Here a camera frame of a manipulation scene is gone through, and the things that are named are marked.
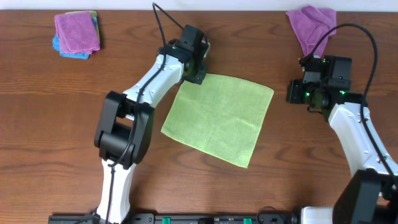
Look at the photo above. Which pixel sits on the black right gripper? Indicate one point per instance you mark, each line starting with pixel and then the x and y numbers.
pixel 294 93

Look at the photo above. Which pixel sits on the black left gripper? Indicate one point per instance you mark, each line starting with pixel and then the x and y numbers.
pixel 196 76

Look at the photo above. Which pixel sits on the light green microfiber cloth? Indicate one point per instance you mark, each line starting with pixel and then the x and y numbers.
pixel 222 117

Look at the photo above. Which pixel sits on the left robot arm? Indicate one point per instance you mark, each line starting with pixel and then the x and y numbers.
pixel 126 121

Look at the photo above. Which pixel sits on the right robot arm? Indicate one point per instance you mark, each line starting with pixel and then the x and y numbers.
pixel 370 196

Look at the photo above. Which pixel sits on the crumpled purple cloth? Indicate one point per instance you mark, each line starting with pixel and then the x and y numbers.
pixel 310 24

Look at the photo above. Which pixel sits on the folded green cloth in stack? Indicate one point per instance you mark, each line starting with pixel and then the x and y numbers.
pixel 93 15

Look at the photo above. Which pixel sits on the folded pink cloth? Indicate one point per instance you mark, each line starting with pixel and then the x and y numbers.
pixel 69 16

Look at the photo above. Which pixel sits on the folded blue cloth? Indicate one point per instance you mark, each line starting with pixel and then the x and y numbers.
pixel 74 55

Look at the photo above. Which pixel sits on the black mounting rail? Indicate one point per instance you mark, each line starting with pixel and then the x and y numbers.
pixel 205 218

